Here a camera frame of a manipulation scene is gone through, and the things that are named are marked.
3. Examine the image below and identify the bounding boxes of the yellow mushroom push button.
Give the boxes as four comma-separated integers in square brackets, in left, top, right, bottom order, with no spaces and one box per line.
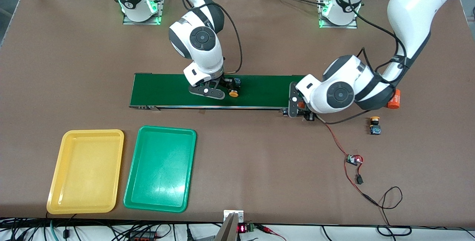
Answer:
[369,116,382,136]
[227,78,242,98]

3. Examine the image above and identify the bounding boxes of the green conveyor belt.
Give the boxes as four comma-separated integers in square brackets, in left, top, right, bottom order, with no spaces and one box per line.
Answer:
[129,73,314,117]

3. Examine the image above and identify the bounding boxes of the green plastic tray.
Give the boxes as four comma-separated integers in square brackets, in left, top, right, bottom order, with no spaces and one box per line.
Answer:
[123,126,197,213]

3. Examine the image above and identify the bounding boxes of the red clip lead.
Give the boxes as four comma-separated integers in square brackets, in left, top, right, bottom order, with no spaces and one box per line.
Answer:
[256,225,288,241]

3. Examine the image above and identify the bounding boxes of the yellow plastic tray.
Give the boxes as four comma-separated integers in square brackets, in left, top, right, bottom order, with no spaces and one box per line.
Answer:
[46,129,125,215]

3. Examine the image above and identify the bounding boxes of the black power strip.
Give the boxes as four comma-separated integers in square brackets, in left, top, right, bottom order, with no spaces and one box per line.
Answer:
[128,231,158,241]

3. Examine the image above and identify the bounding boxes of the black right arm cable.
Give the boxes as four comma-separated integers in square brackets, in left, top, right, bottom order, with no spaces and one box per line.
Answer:
[178,0,243,74]

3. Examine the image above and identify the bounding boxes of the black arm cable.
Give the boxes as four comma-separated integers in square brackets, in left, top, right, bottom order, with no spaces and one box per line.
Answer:
[317,0,412,124]
[178,0,243,74]

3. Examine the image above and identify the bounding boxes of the red black conveyor cable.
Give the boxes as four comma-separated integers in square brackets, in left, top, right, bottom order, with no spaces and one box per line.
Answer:
[315,117,379,206]

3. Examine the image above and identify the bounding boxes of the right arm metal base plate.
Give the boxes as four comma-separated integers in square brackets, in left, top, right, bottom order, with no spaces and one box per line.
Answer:
[122,0,166,25]

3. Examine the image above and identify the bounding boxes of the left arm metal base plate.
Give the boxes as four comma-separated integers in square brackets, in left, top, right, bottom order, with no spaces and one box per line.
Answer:
[318,0,358,29]

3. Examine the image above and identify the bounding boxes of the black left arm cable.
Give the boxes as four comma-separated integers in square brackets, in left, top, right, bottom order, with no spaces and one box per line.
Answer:
[317,0,412,124]

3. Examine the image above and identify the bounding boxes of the thin black looped cable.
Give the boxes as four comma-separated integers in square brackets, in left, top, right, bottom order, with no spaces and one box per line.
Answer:
[366,186,412,236]

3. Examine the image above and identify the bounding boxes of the silver mounting bracket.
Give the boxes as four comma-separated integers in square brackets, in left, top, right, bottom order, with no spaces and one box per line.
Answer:
[215,210,244,241]

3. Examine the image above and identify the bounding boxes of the teal cable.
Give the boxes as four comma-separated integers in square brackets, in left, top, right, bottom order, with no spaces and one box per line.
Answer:
[50,221,62,241]

